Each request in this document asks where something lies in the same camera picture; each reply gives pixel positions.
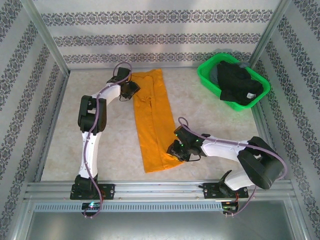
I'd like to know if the orange t-shirt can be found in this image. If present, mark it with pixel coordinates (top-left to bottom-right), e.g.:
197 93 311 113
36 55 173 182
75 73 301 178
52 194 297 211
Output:
129 69 187 174

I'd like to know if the grey metal sheet panel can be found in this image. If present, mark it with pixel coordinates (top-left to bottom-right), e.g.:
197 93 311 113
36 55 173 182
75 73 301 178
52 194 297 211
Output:
24 211 309 240

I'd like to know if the green plastic basket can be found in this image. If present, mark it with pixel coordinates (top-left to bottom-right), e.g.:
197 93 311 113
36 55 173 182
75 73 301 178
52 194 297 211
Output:
196 52 272 113

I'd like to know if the black t-shirt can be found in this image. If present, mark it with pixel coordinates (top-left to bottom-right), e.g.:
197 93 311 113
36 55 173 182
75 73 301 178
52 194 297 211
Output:
216 61 265 107

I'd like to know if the right gripper thin black cable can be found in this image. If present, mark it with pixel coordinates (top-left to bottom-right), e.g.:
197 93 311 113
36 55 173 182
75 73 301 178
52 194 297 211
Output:
187 152 209 163

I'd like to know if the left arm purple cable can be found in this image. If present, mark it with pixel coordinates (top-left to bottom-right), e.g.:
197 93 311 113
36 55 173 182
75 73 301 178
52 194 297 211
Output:
79 61 133 220

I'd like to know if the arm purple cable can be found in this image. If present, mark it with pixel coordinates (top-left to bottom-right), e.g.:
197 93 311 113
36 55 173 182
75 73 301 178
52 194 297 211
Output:
79 61 133 220
177 116 288 218

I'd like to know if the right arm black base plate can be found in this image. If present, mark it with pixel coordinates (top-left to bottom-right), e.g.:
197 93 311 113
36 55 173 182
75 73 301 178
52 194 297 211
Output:
202 182 250 200

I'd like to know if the aluminium mounting rail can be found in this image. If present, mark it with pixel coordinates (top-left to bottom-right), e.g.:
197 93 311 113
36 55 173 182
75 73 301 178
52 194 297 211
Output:
23 180 295 201

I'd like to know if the grey slotted cable duct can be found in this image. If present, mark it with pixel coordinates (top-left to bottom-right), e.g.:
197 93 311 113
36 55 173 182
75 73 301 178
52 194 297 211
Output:
33 201 240 213

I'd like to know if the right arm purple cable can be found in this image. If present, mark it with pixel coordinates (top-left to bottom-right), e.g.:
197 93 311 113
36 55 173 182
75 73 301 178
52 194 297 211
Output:
177 116 288 218

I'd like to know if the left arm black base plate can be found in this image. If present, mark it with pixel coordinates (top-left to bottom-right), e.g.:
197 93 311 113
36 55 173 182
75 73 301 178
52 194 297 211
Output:
69 183 116 201

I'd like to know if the aluminium frame post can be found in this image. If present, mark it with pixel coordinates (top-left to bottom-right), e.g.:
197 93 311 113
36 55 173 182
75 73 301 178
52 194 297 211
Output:
19 0 71 76
249 0 292 66

